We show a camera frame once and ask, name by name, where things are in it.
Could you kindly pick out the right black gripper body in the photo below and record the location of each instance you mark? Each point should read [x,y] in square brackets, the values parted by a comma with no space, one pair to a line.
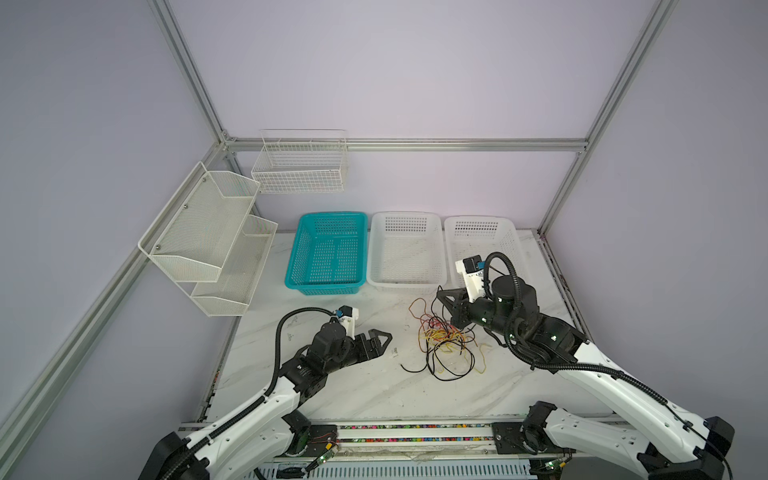
[481,313]

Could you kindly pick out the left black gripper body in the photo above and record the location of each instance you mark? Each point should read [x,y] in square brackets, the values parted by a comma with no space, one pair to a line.
[347,357]

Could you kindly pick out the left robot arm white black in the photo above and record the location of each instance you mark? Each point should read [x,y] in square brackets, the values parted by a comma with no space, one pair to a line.
[269,424]

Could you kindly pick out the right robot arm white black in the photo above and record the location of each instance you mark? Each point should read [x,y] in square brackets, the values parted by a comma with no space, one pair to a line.
[661,440]

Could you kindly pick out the right white plastic basket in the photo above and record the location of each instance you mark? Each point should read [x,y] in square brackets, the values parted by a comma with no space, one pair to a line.
[467,236]

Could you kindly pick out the white plastic basket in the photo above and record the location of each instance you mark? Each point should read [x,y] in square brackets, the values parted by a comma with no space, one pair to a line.
[406,252]
[467,236]

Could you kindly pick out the middle white plastic basket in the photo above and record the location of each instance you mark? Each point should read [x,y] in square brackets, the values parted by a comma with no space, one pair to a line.
[406,252]

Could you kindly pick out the teal plastic basket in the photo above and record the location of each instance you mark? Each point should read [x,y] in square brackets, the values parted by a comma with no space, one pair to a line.
[329,254]

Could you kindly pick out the lower white mesh shelf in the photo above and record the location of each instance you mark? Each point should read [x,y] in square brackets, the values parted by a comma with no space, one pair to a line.
[232,294]

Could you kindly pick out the white mesh shelf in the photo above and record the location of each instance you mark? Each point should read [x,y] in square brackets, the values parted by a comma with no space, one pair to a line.
[191,239]
[232,294]

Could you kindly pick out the upper white mesh shelf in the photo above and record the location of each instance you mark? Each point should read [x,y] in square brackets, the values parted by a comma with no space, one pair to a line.
[191,239]

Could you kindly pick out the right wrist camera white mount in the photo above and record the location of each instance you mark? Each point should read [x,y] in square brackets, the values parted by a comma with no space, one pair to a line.
[471,270]

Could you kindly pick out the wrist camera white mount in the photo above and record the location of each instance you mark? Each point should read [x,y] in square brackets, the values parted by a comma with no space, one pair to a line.
[471,270]
[347,316]

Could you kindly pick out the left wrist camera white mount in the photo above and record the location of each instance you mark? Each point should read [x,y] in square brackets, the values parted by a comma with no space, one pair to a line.
[347,316]

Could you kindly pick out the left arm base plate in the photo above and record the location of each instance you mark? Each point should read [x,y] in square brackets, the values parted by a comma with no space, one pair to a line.
[312,441]

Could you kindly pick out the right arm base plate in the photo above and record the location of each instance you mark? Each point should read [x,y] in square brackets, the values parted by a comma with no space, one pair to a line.
[525,437]

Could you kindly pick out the white wire wall basket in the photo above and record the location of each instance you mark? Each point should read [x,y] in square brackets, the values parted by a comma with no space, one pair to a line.
[302,161]

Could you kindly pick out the aluminium frame back bar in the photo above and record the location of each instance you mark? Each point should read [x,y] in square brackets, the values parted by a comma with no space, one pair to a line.
[423,144]

